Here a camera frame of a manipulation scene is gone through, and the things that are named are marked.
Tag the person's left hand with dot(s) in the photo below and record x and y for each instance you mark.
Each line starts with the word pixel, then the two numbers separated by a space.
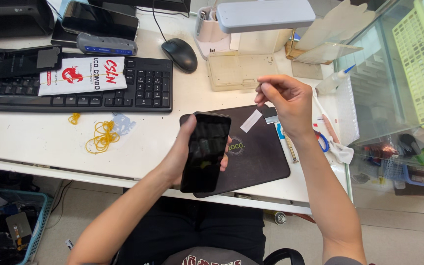
pixel 177 158

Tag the person's right hand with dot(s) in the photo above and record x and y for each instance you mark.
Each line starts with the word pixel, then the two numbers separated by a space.
pixel 295 105

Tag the person's right fingers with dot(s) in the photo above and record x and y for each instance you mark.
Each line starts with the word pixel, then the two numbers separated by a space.
pixel 267 92

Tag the black smartphone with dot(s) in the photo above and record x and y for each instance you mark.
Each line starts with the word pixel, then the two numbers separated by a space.
pixel 206 151

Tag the small metal scraper blade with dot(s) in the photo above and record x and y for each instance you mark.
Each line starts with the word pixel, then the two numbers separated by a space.
pixel 271 117

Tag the white tape strip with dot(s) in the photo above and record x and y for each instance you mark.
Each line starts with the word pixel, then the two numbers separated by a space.
pixel 251 121

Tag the beige lamp base tray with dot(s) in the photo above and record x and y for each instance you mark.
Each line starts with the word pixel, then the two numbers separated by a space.
pixel 237 70

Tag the blue and white card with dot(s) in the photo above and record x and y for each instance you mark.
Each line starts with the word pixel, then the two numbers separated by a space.
pixel 280 131

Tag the brass screwdriver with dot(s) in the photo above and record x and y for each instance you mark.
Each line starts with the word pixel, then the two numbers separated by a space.
pixel 291 149

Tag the clear glue bottle blue tip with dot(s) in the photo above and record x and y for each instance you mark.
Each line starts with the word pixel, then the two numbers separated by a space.
pixel 329 83

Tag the dark brown work mat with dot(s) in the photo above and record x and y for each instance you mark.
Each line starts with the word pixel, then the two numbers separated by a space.
pixel 256 162

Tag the grey desk lamp head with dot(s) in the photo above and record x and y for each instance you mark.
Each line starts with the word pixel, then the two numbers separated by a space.
pixel 265 14

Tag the bubble wrap sheet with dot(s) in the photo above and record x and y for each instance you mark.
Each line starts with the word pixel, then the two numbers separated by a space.
pixel 347 110

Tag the pink pen holder cup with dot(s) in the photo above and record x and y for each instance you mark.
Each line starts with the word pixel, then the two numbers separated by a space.
pixel 210 31

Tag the black computer mouse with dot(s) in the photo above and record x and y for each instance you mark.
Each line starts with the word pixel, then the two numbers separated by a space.
pixel 180 54

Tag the beige rubber gloves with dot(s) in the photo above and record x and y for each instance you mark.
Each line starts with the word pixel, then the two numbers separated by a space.
pixel 335 25

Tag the crumpled white tissue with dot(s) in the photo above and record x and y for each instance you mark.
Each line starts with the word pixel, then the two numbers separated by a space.
pixel 342 152

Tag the glass display case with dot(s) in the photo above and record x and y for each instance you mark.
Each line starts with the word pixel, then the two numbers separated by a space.
pixel 381 110

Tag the black computer keyboard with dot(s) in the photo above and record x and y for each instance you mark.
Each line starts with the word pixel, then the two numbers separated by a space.
pixel 142 86

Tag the spray can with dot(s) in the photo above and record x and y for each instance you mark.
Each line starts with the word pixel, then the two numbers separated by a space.
pixel 275 217

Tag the clear plastic film scrap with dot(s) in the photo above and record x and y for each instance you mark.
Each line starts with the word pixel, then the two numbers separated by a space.
pixel 124 124

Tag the person's black trousers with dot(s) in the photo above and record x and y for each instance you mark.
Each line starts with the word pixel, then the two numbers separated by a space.
pixel 197 224

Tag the black monitor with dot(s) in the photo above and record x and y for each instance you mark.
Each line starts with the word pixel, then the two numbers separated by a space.
pixel 142 5

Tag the yellow plastic basket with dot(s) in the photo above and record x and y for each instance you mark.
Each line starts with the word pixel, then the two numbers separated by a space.
pixel 420 73

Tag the black chair armrest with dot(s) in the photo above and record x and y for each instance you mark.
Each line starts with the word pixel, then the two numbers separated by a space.
pixel 283 255

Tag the grey and blue device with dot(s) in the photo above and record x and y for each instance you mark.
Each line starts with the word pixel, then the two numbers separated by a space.
pixel 105 46

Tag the heap of yellow rubber bands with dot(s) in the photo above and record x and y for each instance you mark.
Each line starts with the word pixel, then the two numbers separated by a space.
pixel 103 137

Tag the blue basket in display case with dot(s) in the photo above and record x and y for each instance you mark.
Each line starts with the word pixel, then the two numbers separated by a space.
pixel 418 176

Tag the person's printed shirt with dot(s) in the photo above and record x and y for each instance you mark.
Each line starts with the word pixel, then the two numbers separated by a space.
pixel 208 257

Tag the white packet with red print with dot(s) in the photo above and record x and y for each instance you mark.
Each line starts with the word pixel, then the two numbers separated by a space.
pixel 83 75

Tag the small yellow rubber band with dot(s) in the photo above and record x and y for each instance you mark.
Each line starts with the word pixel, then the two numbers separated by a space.
pixel 74 118

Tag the white paper label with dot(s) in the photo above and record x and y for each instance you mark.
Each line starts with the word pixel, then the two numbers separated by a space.
pixel 69 244

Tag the black phone screen panel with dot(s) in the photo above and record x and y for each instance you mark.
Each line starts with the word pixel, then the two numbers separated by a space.
pixel 13 63

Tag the black monitor base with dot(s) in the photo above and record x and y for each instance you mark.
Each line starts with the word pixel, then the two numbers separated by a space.
pixel 9 16

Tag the blue basket of phone parts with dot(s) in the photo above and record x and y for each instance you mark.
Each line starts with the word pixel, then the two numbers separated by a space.
pixel 9 228

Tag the smartphone with silver frame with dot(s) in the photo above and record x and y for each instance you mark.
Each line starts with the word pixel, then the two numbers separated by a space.
pixel 99 20

